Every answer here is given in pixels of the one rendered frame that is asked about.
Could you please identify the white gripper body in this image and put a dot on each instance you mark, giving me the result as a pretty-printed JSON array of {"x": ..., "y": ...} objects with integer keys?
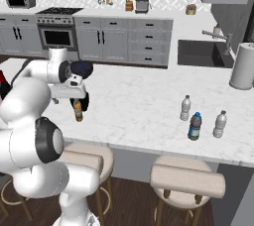
[{"x": 67, "y": 91}]

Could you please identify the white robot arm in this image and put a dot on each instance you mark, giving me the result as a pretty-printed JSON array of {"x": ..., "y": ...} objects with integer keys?
[{"x": 29, "y": 104}]

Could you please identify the black glass bottle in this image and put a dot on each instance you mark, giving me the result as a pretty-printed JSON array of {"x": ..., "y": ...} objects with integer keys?
[{"x": 85, "y": 102}]

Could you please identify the brown glass bottle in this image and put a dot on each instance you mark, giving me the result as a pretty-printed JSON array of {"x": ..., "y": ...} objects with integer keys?
[{"x": 78, "y": 112}]

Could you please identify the beige round stool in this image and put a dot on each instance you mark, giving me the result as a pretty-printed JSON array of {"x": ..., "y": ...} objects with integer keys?
[
  {"x": 185, "y": 178},
  {"x": 10, "y": 203},
  {"x": 99, "y": 157}
]

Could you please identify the grey cupboard run with drawers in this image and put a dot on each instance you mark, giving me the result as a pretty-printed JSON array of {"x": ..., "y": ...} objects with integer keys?
[{"x": 125, "y": 40}]

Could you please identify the black hob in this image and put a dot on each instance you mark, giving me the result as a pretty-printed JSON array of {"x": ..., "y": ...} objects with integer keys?
[{"x": 59, "y": 11}]

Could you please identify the silver toaster oven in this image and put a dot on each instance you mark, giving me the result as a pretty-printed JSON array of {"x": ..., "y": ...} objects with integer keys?
[{"x": 20, "y": 0}]

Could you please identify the wooden knife block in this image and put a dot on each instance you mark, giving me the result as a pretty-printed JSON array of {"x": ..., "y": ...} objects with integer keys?
[{"x": 129, "y": 5}]

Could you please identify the silver coffee machine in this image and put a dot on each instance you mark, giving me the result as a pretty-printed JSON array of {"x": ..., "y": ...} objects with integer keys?
[{"x": 142, "y": 2}]

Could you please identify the clear plastic bottle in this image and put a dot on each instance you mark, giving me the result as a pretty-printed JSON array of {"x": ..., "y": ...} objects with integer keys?
[
  {"x": 185, "y": 107},
  {"x": 220, "y": 125}
]

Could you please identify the blue-capped dark plastic bottle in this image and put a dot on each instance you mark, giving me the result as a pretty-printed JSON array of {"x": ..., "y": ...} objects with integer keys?
[{"x": 194, "y": 127}]

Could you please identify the dark sink basin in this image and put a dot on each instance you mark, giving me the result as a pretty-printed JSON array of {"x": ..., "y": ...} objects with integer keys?
[{"x": 198, "y": 53}]

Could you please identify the tan basket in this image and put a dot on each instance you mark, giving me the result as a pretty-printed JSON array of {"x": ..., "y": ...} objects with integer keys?
[{"x": 190, "y": 9}]

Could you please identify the white soap dispenser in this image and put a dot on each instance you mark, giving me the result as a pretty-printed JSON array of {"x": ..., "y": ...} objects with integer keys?
[{"x": 217, "y": 31}]

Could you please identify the silver tap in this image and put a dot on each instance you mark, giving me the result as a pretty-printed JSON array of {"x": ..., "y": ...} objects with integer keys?
[{"x": 227, "y": 42}]

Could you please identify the white paper towel roll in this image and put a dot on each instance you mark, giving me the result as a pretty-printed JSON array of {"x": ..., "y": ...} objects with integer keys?
[{"x": 242, "y": 67}]

